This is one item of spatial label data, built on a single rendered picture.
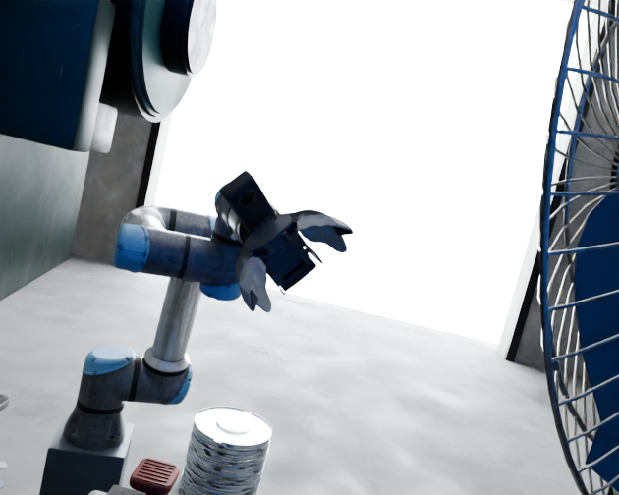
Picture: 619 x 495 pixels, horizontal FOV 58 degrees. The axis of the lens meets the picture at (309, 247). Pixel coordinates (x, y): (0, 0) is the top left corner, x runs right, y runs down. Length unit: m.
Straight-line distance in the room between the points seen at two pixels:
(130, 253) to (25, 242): 0.29
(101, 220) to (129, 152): 0.69
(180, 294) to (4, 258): 0.80
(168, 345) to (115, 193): 4.16
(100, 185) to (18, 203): 4.98
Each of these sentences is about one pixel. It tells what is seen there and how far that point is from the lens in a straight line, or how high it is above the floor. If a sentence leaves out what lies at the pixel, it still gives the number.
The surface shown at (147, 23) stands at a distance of 0.48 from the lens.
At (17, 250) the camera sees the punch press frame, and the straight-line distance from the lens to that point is 0.62.
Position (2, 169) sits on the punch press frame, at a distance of 0.56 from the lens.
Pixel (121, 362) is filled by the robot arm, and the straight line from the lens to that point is 1.47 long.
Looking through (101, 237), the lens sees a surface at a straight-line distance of 5.60.
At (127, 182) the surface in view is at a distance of 5.47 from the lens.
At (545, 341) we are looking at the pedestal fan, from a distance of 0.32.
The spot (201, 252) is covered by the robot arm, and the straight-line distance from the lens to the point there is 0.90.
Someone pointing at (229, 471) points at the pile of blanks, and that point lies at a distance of 2.08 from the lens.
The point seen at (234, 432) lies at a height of 0.28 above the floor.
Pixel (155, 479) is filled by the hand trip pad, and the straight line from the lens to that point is 0.87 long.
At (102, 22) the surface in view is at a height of 1.29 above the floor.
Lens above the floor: 1.22
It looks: 7 degrees down
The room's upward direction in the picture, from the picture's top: 13 degrees clockwise
